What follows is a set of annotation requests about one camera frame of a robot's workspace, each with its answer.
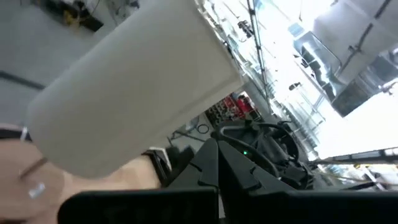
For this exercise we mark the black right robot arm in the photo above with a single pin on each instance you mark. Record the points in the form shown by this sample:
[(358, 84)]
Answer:
[(264, 149)]

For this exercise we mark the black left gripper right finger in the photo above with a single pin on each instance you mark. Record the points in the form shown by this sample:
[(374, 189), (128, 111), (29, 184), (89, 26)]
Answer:
[(280, 208)]

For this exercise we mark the white shade wooden table lamp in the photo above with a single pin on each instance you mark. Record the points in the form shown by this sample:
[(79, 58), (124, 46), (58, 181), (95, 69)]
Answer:
[(133, 87)]

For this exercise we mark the red parts shelf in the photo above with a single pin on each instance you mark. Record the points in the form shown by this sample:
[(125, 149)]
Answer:
[(239, 105)]

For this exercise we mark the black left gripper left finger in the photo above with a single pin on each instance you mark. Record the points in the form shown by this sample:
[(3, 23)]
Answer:
[(140, 208)]

